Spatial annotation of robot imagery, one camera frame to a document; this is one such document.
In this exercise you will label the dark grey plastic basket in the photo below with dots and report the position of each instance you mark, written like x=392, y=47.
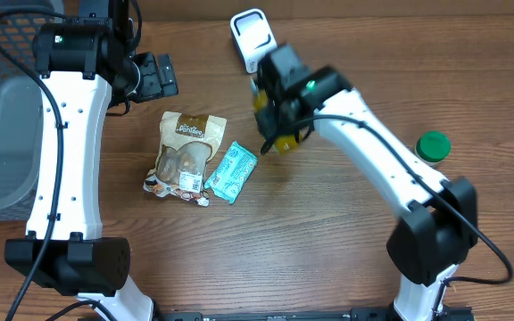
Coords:
x=20, y=129

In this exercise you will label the white barcode scanner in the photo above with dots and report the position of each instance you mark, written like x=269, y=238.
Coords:
x=252, y=37

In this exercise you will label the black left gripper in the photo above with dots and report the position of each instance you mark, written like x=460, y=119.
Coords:
x=155, y=86

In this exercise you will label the green lidded jar with tissues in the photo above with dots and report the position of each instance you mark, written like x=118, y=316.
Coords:
x=433, y=147

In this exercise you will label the brown snack wrapper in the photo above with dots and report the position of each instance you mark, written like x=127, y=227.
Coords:
x=187, y=144

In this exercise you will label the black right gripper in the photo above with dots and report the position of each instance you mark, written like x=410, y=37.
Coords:
x=268, y=118

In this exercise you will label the teal tissue pack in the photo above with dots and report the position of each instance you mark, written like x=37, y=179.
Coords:
x=228, y=179

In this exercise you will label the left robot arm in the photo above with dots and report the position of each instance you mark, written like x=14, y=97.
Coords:
x=84, y=65

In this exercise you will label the yellow liquid bottle silver cap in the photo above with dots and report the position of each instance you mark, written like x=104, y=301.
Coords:
x=278, y=148

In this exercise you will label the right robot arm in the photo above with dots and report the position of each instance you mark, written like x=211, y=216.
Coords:
x=436, y=218

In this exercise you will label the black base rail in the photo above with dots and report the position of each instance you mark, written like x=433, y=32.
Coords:
x=279, y=316

